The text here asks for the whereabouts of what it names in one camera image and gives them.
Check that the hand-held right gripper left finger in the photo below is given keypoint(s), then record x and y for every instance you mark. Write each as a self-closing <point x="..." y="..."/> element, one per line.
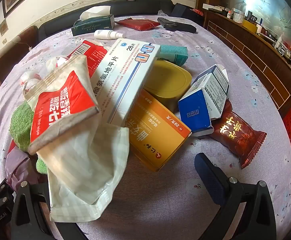
<point x="39" y="200"/>

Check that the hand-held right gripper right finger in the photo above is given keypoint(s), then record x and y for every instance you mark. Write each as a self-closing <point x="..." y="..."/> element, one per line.
<point x="210" y="177"/>

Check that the orange medicine box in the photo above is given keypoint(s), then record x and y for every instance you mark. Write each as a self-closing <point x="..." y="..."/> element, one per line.
<point x="155" y="135"/>

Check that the red white wet wipe packet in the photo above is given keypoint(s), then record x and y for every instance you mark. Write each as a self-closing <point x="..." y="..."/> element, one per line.
<point x="60" y="105"/>

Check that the white plastic bag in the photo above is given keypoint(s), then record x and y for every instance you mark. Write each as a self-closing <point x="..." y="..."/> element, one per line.
<point x="30" y="82"/>

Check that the teal tissue pack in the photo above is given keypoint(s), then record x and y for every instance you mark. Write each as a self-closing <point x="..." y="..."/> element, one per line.
<point x="173" y="55"/>

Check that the red carton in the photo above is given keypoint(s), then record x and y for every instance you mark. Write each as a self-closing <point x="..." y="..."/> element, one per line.
<point x="93" y="55"/>

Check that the pink plastic bag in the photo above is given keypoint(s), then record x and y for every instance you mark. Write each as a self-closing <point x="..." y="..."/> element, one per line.
<point x="18" y="165"/>

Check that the dark red snack packet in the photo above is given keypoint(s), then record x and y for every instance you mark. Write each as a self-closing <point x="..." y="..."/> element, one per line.
<point x="238" y="135"/>

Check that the green fluffy towel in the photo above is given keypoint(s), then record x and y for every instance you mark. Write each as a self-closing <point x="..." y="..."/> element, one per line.
<point x="21" y="125"/>

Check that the blue white medicine box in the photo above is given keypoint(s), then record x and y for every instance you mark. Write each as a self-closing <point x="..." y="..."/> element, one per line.
<point x="198" y="110"/>

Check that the yellow round tin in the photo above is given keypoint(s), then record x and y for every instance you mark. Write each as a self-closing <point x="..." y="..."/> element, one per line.
<point x="168" y="82"/>

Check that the white sock green cuff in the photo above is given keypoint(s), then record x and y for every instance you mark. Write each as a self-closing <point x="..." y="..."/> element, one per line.
<point x="56" y="63"/>

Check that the brown armchair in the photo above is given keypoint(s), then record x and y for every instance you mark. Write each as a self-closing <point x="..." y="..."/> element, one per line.
<point x="15" y="47"/>

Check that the long white medicine box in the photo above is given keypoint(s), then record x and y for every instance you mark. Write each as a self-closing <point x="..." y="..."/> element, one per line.
<point x="125" y="80"/>

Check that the wooden partition cabinet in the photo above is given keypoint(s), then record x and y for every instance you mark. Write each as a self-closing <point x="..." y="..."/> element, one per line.
<point x="255" y="55"/>

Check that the black pistol-shaped tool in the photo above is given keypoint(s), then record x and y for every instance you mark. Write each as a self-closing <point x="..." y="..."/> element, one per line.
<point x="175" y="26"/>

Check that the yellow container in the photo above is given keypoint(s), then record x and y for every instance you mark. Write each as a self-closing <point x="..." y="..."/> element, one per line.
<point x="250" y="26"/>

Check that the dark blue paper bag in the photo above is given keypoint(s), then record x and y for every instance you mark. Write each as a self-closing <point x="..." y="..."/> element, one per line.
<point x="183" y="12"/>

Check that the red pouch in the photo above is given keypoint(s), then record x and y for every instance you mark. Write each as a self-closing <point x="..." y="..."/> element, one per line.
<point x="138" y="24"/>

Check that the crumpled clear plastic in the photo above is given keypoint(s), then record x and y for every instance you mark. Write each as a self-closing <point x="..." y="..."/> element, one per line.
<point x="161" y="12"/>

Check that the white spray bottle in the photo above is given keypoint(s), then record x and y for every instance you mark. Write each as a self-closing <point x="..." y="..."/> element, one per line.
<point x="105" y="34"/>

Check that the dark green tissue box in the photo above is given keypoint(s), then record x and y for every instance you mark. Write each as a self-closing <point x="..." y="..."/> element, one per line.
<point x="93" y="25"/>

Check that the black sofa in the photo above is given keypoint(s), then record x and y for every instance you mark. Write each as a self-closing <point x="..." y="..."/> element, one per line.
<point x="140" y="6"/>

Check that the frosted glass panel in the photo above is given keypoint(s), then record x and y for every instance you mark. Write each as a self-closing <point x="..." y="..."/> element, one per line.
<point x="273" y="0"/>

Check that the small wall plaque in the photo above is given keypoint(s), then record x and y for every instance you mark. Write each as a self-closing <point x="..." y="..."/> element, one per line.
<point x="3" y="28"/>

